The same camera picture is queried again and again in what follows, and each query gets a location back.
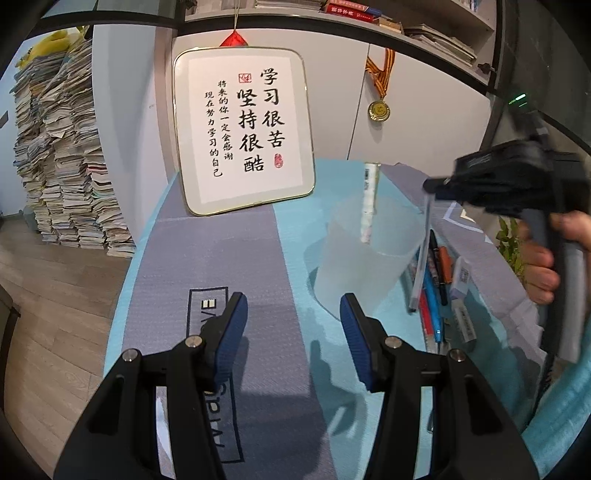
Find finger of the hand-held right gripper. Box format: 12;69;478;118
422;176;465;202

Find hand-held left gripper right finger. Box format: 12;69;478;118
340;292;540;480

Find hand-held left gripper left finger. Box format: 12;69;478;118
54;292;250;480

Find frosted plastic cup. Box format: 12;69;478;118
310;194;428;324

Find red pen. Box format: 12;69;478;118
418;295;437;354

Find black marker pen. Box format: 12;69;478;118
427;229;450;305

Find orange pen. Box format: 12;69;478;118
438;247;454;284

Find blue pen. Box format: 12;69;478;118
422;268;445;343

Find clear pen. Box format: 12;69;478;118
409;194;435;313

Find person's right forearm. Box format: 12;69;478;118
522;357;591;476

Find person's right hand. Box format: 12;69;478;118
525;211;591;305

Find blue and grey table mat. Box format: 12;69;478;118
104;158;550;480

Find green plant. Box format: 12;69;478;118
496;217;527;278

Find white eraser with purple end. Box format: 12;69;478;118
450;258;472;298

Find gold medal with striped ribbon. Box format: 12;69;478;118
365;46;398;123

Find white eraser with grey sleeve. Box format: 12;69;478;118
450;300;479;344

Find slanted pile of booklets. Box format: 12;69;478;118
404;23;478;68

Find framed calligraphy board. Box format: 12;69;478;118
172;47;317;217

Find red books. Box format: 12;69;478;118
323;0;384;21

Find dark furniture edge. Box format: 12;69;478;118
0;281;21;374

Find tall stack of papers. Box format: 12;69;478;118
11;39;137;258

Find flat pile of books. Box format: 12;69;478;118
254;0;324;12

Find red hanging ornament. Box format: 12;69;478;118
219;0;250;48

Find yellow plush toy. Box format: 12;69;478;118
18;25;90;70

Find grey wall shelf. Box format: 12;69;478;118
185;0;497;84

